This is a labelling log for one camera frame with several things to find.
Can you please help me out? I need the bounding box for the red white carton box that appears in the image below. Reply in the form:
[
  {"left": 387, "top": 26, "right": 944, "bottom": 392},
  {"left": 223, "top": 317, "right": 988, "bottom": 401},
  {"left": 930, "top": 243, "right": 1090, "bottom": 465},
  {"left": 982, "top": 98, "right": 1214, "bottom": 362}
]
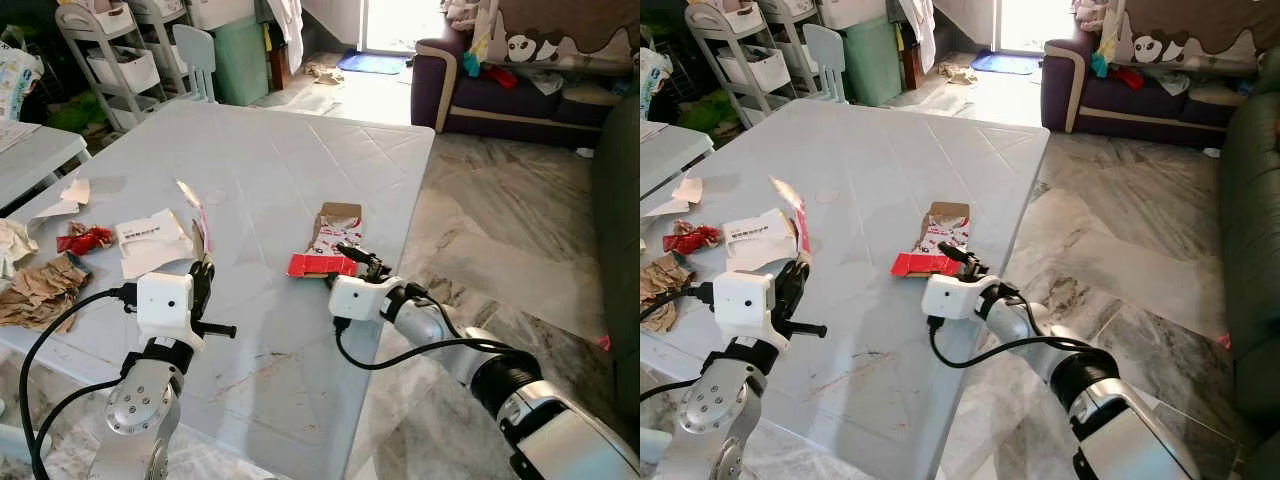
[
  {"left": 890, "top": 201, "right": 972, "bottom": 279},
  {"left": 287, "top": 202, "right": 364, "bottom": 279}
]

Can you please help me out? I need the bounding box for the green bin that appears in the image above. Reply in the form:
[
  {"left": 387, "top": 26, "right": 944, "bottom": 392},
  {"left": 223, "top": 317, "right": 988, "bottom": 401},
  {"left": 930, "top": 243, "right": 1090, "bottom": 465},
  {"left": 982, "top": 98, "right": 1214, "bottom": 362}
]
[
  {"left": 844, "top": 14, "right": 905, "bottom": 107},
  {"left": 212, "top": 14, "right": 272, "bottom": 107}
]

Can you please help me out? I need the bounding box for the white printed envelope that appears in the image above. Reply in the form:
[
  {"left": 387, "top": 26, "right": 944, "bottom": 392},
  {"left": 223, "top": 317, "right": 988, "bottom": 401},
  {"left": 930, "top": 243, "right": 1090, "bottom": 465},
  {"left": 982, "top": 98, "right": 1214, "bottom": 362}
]
[
  {"left": 722, "top": 207, "right": 801, "bottom": 273},
  {"left": 116, "top": 209, "right": 197, "bottom": 280}
]

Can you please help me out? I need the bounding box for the red crumpled wrapper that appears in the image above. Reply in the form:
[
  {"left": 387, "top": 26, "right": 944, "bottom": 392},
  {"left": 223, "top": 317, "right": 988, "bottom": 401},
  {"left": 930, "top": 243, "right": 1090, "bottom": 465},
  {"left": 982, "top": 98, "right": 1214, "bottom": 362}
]
[
  {"left": 56, "top": 223, "right": 117, "bottom": 257},
  {"left": 662, "top": 222, "right": 723, "bottom": 255}
]

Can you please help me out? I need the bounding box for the white plastic folding table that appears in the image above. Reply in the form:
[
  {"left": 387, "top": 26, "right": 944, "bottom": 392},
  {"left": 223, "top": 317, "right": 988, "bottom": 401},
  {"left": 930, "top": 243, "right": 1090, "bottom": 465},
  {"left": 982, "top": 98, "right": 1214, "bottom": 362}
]
[
  {"left": 640, "top": 98, "right": 1051, "bottom": 480},
  {"left": 0, "top": 100, "right": 437, "bottom": 480}
]

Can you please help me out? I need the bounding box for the brown crumpled paper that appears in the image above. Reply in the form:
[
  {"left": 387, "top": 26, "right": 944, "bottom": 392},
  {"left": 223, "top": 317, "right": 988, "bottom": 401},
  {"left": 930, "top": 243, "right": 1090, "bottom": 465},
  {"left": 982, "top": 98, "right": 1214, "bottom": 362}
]
[
  {"left": 0, "top": 254, "right": 93, "bottom": 333},
  {"left": 640, "top": 252, "right": 707, "bottom": 334}
]

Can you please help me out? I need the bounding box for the small white paper scrap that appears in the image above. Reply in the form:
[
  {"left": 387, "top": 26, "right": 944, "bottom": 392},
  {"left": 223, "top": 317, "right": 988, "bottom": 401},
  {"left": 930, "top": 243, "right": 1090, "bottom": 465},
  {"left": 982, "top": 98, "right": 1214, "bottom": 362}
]
[
  {"left": 33, "top": 178, "right": 92, "bottom": 220},
  {"left": 645, "top": 177, "right": 705, "bottom": 217}
]

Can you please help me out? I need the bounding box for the dark green leather sofa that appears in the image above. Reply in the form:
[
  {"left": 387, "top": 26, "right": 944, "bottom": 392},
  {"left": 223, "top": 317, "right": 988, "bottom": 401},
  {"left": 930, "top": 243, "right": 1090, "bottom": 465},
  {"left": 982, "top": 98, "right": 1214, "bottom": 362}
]
[
  {"left": 590, "top": 92, "right": 641, "bottom": 433},
  {"left": 1215, "top": 55, "right": 1280, "bottom": 421}
]

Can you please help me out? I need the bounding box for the small white side table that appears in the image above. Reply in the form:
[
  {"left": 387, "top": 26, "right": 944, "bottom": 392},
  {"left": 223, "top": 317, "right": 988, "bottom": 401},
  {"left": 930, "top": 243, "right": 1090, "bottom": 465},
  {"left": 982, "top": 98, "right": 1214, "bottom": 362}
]
[
  {"left": 640, "top": 122, "right": 717, "bottom": 201},
  {"left": 0, "top": 120, "right": 91, "bottom": 213}
]

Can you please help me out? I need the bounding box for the green plastic bag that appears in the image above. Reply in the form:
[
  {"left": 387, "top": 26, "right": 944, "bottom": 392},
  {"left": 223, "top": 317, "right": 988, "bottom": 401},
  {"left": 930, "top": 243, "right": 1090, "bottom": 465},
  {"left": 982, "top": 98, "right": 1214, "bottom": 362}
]
[
  {"left": 45, "top": 90, "right": 113, "bottom": 137},
  {"left": 680, "top": 88, "right": 748, "bottom": 137}
]

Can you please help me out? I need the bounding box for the blue door mat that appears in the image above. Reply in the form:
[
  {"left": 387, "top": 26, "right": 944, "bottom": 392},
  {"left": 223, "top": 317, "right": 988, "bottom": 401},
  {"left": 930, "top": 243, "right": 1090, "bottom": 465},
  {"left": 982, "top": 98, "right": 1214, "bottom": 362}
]
[
  {"left": 969, "top": 52, "right": 1044, "bottom": 77},
  {"left": 336, "top": 52, "right": 412, "bottom": 77}
]

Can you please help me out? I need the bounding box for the white crumpled paper wrapper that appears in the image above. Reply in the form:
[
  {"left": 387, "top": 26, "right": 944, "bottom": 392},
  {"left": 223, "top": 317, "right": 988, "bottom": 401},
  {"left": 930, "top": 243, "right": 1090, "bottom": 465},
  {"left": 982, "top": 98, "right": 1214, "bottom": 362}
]
[{"left": 0, "top": 218, "right": 41, "bottom": 283}]

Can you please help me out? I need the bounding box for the purple sofa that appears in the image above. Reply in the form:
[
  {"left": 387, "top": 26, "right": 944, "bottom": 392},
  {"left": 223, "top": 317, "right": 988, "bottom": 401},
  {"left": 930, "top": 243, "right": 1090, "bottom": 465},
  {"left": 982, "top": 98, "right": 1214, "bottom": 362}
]
[
  {"left": 1041, "top": 0, "right": 1280, "bottom": 151},
  {"left": 411, "top": 0, "right": 641, "bottom": 151}
]

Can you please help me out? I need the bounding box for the white shelf trolley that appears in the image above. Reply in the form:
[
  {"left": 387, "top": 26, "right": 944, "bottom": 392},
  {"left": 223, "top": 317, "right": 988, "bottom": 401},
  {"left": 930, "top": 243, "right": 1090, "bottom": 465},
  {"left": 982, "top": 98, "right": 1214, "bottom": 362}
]
[
  {"left": 685, "top": 0, "right": 798, "bottom": 129},
  {"left": 55, "top": 0, "right": 169, "bottom": 133}
]

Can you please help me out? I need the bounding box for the white hanging cloth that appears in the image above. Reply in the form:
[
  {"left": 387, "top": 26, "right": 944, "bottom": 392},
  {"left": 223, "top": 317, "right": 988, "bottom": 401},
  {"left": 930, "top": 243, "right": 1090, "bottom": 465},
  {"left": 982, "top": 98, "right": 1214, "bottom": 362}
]
[
  {"left": 264, "top": 0, "right": 307, "bottom": 74},
  {"left": 896, "top": 0, "right": 939, "bottom": 74}
]

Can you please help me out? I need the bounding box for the pale blue child chair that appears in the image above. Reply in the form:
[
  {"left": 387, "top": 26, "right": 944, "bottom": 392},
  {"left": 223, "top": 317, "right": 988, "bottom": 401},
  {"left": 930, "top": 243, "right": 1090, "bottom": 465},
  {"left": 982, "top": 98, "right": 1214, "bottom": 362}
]
[
  {"left": 171, "top": 24, "right": 219, "bottom": 105},
  {"left": 802, "top": 24, "right": 850, "bottom": 105}
]

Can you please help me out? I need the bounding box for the printed white package bag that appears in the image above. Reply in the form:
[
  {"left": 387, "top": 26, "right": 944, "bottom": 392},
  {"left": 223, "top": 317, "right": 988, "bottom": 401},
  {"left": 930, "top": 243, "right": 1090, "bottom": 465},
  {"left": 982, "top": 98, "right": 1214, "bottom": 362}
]
[
  {"left": 0, "top": 40, "right": 47, "bottom": 123},
  {"left": 640, "top": 45, "right": 675, "bottom": 117}
]

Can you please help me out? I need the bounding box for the brown panda blanket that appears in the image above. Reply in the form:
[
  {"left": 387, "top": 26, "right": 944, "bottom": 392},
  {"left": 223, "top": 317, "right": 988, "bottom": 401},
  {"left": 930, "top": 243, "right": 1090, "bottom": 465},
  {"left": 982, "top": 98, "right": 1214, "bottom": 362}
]
[
  {"left": 1113, "top": 0, "right": 1271, "bottom": 73},
  {"left": 488, "top": 0, "right": 641, "bottom": 73}
]

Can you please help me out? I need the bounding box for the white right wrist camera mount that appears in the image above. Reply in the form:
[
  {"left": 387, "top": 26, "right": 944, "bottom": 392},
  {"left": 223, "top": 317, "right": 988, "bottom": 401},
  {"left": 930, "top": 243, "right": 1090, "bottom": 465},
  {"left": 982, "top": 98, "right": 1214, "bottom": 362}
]
[
  {"left": 921, "top": 274, "right": 993, "bottom": 321},
  {"left": 328, "top": 275, "right": 403, "bottom": 323}
]

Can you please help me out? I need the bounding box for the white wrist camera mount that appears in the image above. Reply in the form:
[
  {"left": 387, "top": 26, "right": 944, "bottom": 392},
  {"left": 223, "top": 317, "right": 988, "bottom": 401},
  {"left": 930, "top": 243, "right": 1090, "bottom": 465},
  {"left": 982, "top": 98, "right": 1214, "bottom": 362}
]
[
  {"left": 135, "top": 271, "right": 197, "bottom": 351},
  {"left": 921, "top": 274, "right": 993, "bottom": 321},
  {"left": 328, "top": 275, "right": 403, "bottom": 323},
  {"left": 713, "top": 270, "right": 777, "bottom": 351}
]

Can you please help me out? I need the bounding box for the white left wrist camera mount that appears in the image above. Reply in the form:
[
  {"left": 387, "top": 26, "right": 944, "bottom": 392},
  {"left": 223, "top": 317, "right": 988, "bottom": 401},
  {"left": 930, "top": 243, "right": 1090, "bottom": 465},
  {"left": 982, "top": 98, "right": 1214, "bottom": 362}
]
[
  {"left": 713, "top": 270, "right": 777, "bottom": 351},
  {"left": 135, "top": 271, "right": 197, "bottom": 351}
]

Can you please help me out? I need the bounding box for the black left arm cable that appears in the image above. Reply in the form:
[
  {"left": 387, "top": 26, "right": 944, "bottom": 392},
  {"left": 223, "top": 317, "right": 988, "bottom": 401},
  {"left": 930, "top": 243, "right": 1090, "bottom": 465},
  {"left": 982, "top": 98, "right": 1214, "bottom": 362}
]
[
  {"left": 18, "top": 284, "right": 139, "bottom": 480},
  {"left": 640, "top": 284, "right": 717, "bottom": 401}
]

